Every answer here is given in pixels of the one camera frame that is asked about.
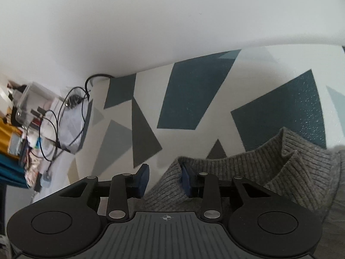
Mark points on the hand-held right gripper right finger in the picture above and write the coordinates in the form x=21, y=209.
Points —
x=186, y=181

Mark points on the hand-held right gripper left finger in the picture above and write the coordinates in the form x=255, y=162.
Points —
x=142, y=180

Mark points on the grey knit sweater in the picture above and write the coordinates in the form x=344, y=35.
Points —
x=269, y=172

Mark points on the geometric patterned desk mat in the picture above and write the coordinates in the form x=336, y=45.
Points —
x=188, y=94

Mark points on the teal curtain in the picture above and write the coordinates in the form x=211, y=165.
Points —
x=13, y=171

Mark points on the clear plastic storage box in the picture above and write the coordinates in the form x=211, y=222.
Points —
x=35, y=99

